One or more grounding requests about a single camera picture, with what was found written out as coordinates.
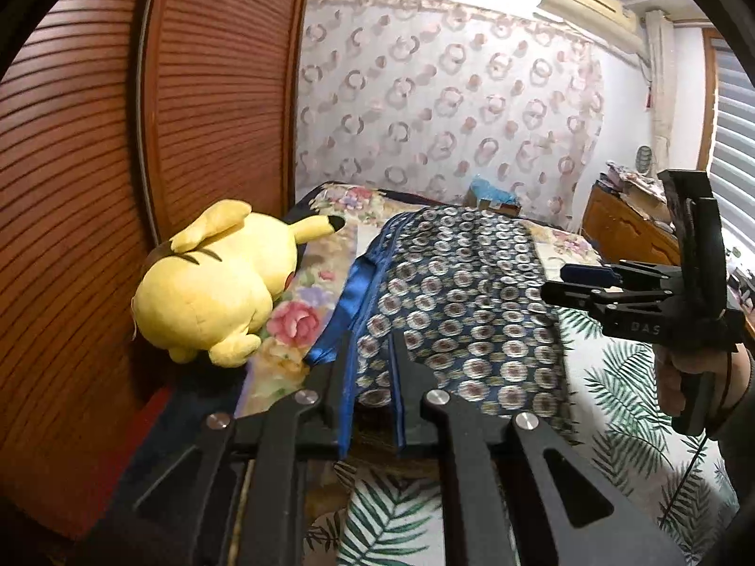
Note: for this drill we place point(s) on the person's right hand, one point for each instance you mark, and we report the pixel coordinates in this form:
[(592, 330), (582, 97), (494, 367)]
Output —
[(666, 383)]

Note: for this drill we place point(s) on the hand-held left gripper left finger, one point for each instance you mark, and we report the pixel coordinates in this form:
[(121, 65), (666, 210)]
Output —
[(330, 383)]

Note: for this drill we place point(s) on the box with blue cloth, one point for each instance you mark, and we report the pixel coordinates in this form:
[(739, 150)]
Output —
[(492, 193)]

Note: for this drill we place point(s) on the wooden louvered wardrobe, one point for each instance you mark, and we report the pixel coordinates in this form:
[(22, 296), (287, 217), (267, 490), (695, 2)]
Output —
[(88, 188)]

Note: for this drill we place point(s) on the cream wall air conditioner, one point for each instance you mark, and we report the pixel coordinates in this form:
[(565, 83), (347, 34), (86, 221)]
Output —
[(590, 6)]

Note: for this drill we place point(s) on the cardboard box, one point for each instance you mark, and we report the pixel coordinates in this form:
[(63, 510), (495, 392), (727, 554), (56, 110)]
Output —
[(646, 197)]

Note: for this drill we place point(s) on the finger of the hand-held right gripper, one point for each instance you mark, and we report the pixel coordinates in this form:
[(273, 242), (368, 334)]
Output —
[(601, 302), (590, 274)]

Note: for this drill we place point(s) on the tied floral curtain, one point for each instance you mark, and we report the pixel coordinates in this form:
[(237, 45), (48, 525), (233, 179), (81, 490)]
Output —
[(660, 88)]

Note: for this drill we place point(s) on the floral cloth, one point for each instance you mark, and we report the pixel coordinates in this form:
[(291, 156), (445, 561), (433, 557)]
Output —
[(625, 174)]

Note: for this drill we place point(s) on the floral bed blanket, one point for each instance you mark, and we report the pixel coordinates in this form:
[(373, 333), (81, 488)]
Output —
[(619, 383)]

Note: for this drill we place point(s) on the yellow plush toy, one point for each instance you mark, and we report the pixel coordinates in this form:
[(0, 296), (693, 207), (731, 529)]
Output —
[(206, 295)]

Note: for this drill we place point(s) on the person's right forearm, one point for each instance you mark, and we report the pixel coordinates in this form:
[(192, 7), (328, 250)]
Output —
[(740, 471)]

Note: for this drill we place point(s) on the small round fan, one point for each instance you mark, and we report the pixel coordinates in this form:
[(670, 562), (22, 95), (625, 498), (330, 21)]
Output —
[(644, 160)]

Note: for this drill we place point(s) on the circle-patterned sheer curtain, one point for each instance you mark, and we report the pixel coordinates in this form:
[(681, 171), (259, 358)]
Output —
[(448, 100)]

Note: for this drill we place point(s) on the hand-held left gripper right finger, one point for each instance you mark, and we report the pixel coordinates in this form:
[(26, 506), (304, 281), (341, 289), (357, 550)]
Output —
[(413, 371)]

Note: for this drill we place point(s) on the dark blue circle-patterned shirt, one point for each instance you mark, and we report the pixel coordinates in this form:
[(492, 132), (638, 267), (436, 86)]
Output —
[(460, 318)]

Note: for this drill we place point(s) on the red hanging ornament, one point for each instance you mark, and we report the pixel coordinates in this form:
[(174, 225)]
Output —
[(649, 97)]

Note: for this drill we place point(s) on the wooden cabinet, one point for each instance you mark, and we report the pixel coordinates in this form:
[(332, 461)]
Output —
[(625, 230)]

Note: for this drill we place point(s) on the grey window blind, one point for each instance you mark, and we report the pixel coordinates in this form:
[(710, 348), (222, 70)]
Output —
[(734, 147)]

